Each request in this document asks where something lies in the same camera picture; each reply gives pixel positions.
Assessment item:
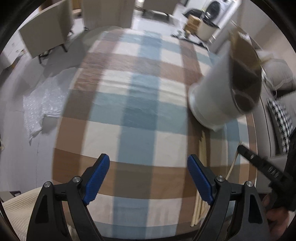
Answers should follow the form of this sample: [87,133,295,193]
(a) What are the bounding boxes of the right hand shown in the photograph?
[262,191,295,240]

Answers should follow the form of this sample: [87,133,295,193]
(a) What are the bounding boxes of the cream seat cushion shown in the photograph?
[1,187,77,241]

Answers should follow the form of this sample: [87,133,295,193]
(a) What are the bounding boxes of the houndstooth cushion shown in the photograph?
[267,98,294,154]

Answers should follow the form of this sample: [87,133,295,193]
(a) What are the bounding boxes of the grey sofa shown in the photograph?
[212,34,296,193]

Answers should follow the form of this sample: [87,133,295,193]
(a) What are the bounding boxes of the white utensil holder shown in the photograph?
[188,27,262,131]

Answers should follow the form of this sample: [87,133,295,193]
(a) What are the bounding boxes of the grey cushion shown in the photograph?
[263,59,295,91]

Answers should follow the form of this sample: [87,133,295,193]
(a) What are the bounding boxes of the bubble wrap sheet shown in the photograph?
[23,67,78,145]

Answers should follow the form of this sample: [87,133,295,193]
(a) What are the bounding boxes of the plaid tablecloth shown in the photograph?
[52,29,256,240]

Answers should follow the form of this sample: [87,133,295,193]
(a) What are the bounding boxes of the black bag on floor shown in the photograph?
[170,30,208,49]

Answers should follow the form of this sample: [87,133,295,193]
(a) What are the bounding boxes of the white trash bin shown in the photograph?
[197,18,219,42]

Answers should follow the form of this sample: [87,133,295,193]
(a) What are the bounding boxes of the white drawer unit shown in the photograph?
[1,31,24,69]

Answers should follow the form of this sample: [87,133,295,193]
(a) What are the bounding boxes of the cardboard boxes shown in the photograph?
[184,15,201,35]

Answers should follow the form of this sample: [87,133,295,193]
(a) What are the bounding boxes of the washing machine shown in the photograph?
[204,0,234,25]

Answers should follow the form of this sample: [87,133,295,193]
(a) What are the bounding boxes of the beige side cabinet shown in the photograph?
[19,0,74,59]

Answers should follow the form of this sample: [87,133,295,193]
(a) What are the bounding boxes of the white tall cabinet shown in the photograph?
[81,0,135,30]

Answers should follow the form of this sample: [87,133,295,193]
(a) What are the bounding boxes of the beige armchair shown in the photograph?
[142,0,179,16]

